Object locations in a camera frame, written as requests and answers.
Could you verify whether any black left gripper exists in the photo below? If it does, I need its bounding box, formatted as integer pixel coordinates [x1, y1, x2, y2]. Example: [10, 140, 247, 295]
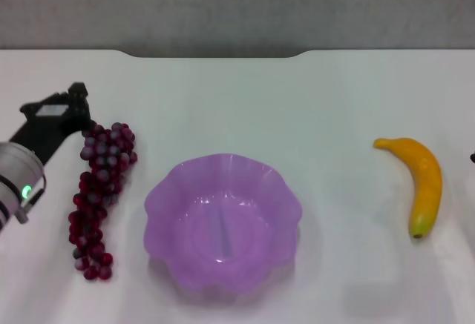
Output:
[9, 82, 93, 166]

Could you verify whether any yellow banana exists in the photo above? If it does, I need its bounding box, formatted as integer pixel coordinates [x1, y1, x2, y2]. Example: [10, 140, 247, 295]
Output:
[373, 137, 444, 239]

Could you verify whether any dark red grape bunch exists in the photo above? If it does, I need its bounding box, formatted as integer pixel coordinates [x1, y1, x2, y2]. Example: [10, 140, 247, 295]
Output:
[68, 122, 139, 282]

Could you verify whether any grey fabric partition panel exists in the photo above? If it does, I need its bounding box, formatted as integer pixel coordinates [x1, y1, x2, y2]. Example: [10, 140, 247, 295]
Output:
[0, 0, 475, 59]

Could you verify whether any purple translucent scalloped bowl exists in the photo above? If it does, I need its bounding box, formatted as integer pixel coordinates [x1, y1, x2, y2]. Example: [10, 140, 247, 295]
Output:
[143, 153, 304, 302]

